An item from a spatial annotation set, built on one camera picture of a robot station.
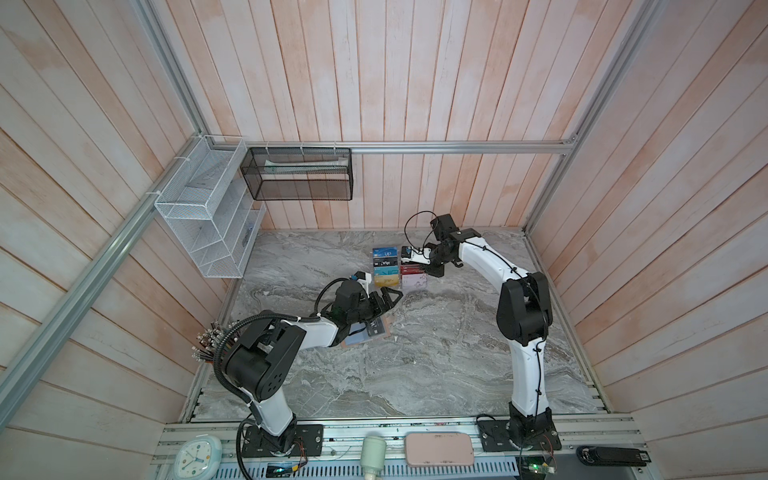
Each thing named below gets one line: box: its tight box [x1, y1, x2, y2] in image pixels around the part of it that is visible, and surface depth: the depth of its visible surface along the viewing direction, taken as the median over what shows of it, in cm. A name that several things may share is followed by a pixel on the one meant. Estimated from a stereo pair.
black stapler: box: [576, 445, 651, 467], surface depth 70 cm
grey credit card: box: [367, 317, 385, 337], surface depth 94 cm
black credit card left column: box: [373, 256, 398, 267], surface depth 103 cm
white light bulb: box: [360, 435, 386, 480], surface depth 67 cm
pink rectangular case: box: [405, 432, 474, 466], surface depth 73 cm
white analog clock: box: [173, 434, 223, 480], surface depth 70 cm
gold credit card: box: [374, 274, 400, 287], surface depth 103 cm
